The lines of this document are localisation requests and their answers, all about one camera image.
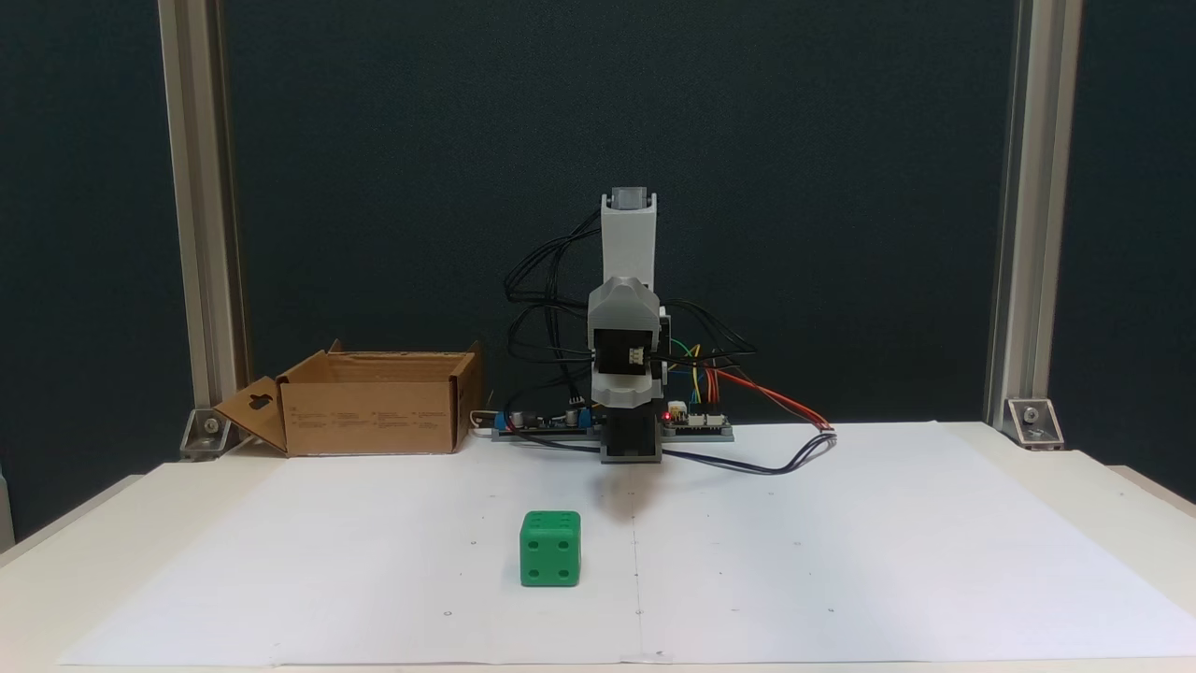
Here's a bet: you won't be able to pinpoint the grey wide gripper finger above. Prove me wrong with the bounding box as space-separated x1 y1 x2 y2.
588 277 662 330

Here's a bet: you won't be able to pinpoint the green die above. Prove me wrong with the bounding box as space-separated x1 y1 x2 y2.
520 510 582 588

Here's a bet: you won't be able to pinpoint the blue circuit board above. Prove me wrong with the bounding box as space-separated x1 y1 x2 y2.
492 402 599 438

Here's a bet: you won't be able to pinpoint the open cardboard box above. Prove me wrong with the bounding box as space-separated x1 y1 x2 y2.
213 340 485 458

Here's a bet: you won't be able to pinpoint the long black arm cable loop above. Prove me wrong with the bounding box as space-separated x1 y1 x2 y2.
504 209 605 414

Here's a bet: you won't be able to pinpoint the small board with jumper wires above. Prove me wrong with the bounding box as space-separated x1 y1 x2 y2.
662 400 734 438

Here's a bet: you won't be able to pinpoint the short black arm cable loop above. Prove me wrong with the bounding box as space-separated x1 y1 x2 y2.
659 297 759 371

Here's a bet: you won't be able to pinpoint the red and orange wires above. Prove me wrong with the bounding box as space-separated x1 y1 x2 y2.
701 363 834 432

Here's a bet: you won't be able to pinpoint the black table cable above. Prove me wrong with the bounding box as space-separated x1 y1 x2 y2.
659 428 837 477

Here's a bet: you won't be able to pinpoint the metal corner bracket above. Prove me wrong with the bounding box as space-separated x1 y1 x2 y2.
179 406 235 462
1004 397 1065 451

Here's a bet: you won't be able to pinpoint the aluminium frame post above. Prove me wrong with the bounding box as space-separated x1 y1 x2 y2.
983 0 1085 427
157 0 249 414

